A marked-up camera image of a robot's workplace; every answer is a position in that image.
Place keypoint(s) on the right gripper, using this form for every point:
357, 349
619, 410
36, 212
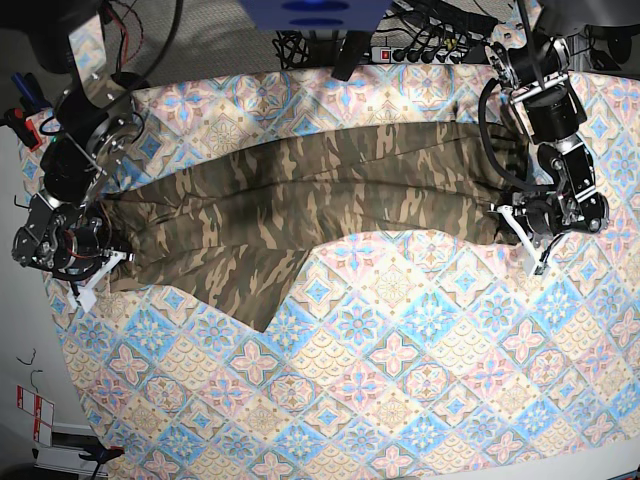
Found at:
80, 248

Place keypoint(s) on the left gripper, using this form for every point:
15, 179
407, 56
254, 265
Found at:
543, 215

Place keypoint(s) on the camouflage T-shirt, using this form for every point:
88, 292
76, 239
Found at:
235, 232

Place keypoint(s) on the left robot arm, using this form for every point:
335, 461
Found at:
536, 79

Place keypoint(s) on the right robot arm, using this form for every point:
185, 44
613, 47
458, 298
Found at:
96, 118

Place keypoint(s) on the red white label sheet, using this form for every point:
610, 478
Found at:
41, 412

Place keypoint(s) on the patterned tile tablecloth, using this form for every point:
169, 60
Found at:
395, 354

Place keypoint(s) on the blue orange bottom clamp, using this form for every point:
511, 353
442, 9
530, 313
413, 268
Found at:
101, 455

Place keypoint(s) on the red black clamp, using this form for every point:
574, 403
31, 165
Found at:
23, 127

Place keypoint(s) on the white power strip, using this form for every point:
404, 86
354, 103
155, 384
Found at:
397, 55

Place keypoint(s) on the blue handled clamp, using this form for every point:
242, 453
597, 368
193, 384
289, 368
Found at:
32, 97

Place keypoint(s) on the black mount post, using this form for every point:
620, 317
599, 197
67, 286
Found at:
355, 45

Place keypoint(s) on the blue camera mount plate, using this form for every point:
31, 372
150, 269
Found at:
358, 15

